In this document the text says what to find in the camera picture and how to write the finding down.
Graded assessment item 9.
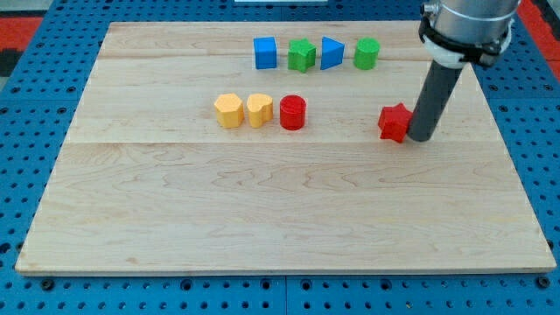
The yellow hexagon block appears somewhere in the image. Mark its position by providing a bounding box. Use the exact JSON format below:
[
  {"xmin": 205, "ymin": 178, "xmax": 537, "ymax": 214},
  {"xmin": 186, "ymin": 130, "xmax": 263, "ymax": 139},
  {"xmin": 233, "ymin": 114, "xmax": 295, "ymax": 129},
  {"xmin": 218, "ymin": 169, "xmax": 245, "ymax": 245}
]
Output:
[{"xmin": 214, "ymin": 94, "xmax": 244, "ymax": 129}]

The blue triangle block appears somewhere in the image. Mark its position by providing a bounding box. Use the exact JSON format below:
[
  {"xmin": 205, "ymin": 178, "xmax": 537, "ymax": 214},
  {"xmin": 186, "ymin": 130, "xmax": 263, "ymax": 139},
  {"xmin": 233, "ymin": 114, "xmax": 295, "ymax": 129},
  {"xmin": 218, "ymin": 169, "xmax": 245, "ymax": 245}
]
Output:
[{"xmin": 320, "ymin": 37, "xmax": 345, "ymax": 70}]

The red star block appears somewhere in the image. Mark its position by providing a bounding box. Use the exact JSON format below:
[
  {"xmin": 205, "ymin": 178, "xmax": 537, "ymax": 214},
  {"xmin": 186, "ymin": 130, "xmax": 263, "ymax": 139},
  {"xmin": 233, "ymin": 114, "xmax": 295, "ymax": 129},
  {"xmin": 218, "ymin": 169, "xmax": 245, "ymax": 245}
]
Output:
[{"xmin": 377, "ymin": 102, "xmax": 412, "ymax": 143}]

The yellow heart block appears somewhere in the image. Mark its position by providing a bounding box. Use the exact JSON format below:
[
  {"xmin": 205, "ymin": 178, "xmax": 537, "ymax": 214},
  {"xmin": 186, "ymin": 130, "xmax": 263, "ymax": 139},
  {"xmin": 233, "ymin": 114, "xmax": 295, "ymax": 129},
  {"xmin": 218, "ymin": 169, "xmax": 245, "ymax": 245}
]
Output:
[{"xmin": 247, "ymin": 94, "xmax": 274, "ymax": 129}]

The wooden board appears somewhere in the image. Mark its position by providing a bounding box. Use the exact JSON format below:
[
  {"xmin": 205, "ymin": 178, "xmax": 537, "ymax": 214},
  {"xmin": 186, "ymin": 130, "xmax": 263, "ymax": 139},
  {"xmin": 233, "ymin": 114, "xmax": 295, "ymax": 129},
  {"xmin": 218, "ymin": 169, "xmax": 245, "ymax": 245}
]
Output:
[{"xmin": 16, "ymin": 21, "xmax": 557, "ymax": 277}]

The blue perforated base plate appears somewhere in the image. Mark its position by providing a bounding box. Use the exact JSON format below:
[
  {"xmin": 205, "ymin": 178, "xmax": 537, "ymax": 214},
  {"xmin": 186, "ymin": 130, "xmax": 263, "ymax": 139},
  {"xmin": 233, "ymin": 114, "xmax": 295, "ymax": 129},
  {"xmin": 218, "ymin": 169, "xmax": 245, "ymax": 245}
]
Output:
[{"xmin": 1, "ymin": 0, "xmax": 559, "ymax": 314}]

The green cylinder block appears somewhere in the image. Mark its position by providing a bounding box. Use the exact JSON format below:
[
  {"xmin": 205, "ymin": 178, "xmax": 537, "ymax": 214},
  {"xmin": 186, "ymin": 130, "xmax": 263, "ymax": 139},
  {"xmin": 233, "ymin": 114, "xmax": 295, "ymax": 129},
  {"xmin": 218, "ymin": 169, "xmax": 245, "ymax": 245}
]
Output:
[{"xmin": 353, "ymin": 37, "xmax": 381, "ymax": 70}]

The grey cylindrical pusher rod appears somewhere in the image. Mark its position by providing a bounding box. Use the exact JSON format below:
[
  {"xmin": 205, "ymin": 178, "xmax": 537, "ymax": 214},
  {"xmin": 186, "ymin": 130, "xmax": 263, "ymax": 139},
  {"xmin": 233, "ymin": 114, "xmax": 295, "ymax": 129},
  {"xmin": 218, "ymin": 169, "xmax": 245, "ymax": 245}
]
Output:
[{"xmin": 407, "ymin": 61, "xmax": 462, "ymax": 142}]

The red cylinder block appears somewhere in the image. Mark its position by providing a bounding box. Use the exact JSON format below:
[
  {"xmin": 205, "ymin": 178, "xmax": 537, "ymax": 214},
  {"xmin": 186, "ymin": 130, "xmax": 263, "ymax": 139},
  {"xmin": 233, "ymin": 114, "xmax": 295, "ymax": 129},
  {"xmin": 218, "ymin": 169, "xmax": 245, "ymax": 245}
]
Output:
[{"xmin": 280, "ymin": 94, "xmax": 306, "ymax": 130}]

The green star block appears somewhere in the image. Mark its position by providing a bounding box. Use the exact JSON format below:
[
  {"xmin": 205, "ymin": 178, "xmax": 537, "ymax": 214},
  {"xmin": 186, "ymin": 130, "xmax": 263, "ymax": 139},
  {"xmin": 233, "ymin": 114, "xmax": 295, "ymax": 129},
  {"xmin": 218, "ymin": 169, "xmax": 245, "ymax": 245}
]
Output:
[{"xmin": 288, "ymin": 38, "xmax": 316, "ymax": 73}]

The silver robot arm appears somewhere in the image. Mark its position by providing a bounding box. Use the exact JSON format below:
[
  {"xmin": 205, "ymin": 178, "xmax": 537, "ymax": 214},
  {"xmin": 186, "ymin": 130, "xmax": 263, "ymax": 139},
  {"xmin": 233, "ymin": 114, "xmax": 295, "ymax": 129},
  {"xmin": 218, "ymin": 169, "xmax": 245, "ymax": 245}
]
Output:
[{"xmin": 407, "ymin": 0, "xmax": 521, "ymax": 142}]

